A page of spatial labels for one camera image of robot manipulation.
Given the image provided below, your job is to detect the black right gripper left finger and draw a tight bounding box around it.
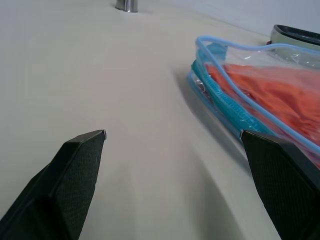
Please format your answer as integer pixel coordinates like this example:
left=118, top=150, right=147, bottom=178
left=0, top=129, right=108, bottom=240

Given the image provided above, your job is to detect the dark-rimmed pale green tray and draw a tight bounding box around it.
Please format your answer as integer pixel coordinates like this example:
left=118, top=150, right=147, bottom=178
left=266, top=24, right=320, bottom=48

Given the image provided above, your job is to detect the clear blue-trimmed zipper pouch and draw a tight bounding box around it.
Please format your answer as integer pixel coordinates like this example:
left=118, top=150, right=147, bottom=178
left=186, top=35, right=320, bottom=169

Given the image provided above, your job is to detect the orange cloth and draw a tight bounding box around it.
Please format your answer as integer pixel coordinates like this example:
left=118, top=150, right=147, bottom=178
left=205, top=63, right=320, bottom=148

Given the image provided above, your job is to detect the silver metal cylinder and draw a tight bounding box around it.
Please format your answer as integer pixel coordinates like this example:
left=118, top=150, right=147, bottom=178
left=115, top=0, right=139, bottom=13

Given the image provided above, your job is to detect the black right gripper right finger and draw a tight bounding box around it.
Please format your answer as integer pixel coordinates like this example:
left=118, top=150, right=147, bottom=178
left=239, top=129, right=320, bottom=240

